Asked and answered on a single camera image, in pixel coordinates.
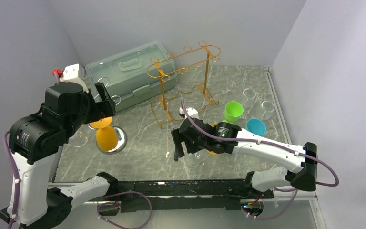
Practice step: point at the gold wire glass rack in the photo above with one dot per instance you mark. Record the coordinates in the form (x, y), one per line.
(189, 81)

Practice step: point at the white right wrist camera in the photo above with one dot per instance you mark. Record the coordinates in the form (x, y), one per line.
(193, 113)

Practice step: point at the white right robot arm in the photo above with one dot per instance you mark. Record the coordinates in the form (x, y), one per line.
(296, 165)

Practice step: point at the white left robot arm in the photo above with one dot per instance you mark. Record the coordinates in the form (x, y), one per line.
(32, 144)

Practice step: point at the green wine glass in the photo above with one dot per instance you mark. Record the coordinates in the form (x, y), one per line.
(232, 112)

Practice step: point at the clear wine glass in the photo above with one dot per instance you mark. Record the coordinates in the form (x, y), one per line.
(268, 108)
(250, 95)

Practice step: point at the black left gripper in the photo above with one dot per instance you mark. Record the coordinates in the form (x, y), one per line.
(105, 108)

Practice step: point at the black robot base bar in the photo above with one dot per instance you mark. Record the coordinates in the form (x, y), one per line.
(228, 194)

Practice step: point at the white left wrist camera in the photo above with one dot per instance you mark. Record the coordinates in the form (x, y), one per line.
(74, 73)

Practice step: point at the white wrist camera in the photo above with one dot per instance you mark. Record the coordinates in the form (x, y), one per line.
(74, 73)
(193, 113)

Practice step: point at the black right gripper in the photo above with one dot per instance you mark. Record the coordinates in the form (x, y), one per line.
(190, 148)

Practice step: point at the blue wine glass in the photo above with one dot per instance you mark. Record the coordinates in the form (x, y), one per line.
(256, 126)

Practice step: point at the clear plastic storage box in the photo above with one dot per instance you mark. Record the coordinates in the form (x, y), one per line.
(135, 75)

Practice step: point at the chrome tree glass rack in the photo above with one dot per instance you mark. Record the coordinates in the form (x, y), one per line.
(122, 140)

